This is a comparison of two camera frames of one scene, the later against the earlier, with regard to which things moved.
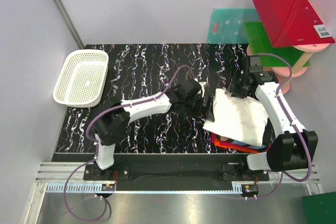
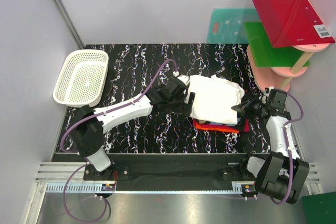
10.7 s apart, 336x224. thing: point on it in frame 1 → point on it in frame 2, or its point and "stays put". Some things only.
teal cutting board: (227, 24) stays put
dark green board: (320, 209) stays put
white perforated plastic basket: (82, 81) stays put
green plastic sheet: (259, 42) stays put
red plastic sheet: (289, 19) stays put
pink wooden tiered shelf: (284, 72) stays put
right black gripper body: (233, 89) → (252, 107)
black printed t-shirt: (268, 135) → (240, 125)
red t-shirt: (234, 144) → (222, 128)
